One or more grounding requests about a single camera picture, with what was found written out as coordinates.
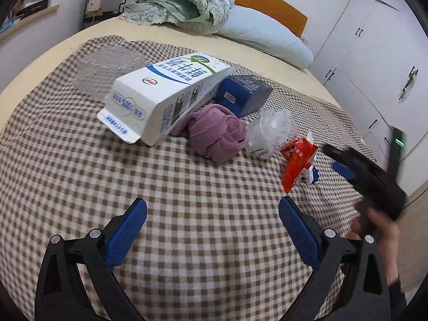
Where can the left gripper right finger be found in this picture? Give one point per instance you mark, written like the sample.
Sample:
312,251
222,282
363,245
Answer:
363,294

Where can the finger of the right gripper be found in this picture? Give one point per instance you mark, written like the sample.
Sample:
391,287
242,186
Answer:
349,157
344,171

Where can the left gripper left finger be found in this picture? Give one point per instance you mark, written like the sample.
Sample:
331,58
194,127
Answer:
60,292

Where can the person's right hand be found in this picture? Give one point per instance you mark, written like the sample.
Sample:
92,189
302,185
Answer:
388,243

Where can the beige room door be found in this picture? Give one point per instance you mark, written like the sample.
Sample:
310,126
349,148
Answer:
412,259

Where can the white crumpled plastic bag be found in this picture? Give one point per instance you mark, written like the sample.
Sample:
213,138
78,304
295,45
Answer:
267,133

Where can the white wardrobe cabinets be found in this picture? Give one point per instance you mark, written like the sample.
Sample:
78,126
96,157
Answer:
374,64

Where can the dark blue small box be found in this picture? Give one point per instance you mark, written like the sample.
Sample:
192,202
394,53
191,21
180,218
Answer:
242,94

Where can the purple rolled towel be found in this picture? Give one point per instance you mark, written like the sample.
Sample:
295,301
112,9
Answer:
214,131

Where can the light blue pillow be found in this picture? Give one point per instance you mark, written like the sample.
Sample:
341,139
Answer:
255,29

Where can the checkered brown bed blanket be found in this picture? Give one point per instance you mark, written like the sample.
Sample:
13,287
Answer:
213,246

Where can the white milk carton box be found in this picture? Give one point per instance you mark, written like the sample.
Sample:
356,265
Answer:
148,103

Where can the green floral quilt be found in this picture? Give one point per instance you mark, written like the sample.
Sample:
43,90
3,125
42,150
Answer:
202,17

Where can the clear plastic tray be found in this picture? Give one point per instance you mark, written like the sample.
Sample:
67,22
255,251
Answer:
97,71

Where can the cream mattress sheet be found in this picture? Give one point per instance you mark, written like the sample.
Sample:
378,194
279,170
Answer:
252,59

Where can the cluttered window sill shelf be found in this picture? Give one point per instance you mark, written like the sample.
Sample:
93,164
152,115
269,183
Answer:
12,23

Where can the black box on sill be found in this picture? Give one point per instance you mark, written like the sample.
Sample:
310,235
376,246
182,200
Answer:
32,7

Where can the black metal side rack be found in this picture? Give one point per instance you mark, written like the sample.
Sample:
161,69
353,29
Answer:
96,11

